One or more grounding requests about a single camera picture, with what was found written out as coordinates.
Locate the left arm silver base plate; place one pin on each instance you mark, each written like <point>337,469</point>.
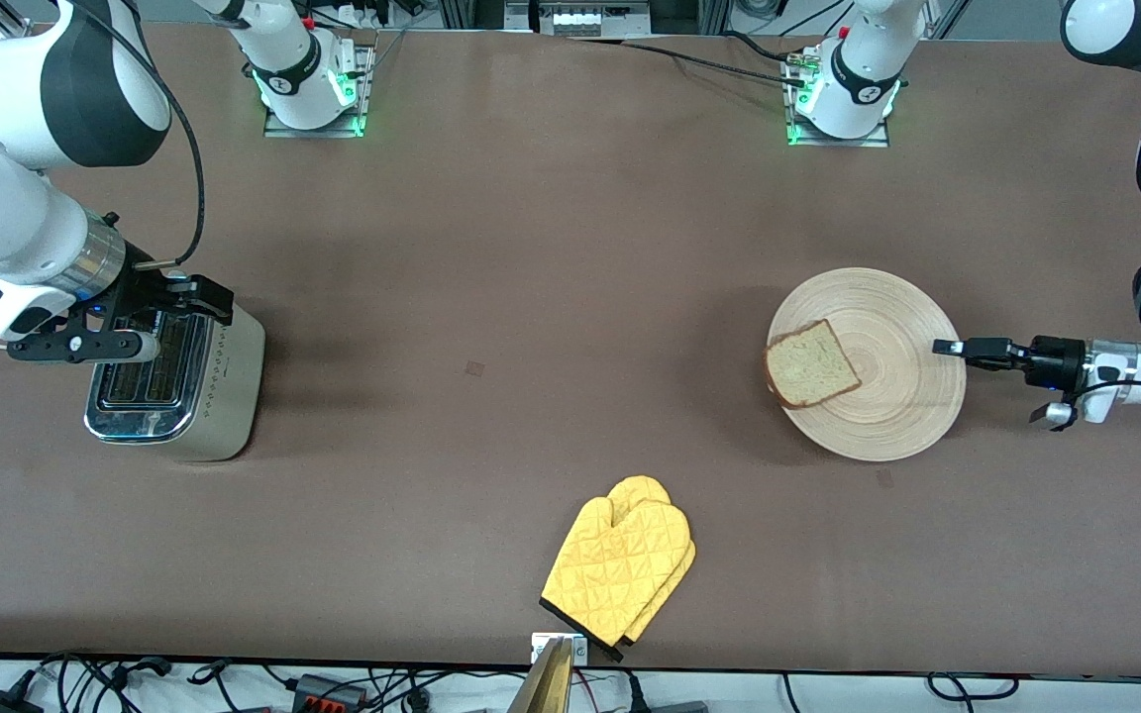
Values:
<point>878,139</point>

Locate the red and black connector block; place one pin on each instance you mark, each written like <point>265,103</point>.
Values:
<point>328,690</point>

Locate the black power adapter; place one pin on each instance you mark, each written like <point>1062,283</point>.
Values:
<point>1,703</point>

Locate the white power strip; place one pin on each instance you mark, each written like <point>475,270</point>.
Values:
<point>580,18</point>

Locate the golden wedge bracket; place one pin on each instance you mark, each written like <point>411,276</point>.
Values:
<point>546,688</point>

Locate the silver two-slot toaster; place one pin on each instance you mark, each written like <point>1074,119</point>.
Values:
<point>224,396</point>

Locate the round wooden plate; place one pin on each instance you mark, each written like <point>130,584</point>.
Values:
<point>887,317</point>

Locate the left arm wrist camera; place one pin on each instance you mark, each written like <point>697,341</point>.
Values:
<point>1056,412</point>

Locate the small white clamp plate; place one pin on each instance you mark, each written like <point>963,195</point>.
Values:
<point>579,649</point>

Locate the brown bread slice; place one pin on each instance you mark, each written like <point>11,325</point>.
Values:
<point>813,366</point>

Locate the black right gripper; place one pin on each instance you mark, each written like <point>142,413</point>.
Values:
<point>148,292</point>

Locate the right arm silver base plate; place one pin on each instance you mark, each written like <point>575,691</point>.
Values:
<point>364,99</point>

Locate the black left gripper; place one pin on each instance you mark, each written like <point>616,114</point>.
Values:
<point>1055,357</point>

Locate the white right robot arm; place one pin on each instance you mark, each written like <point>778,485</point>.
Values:
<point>16,228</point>

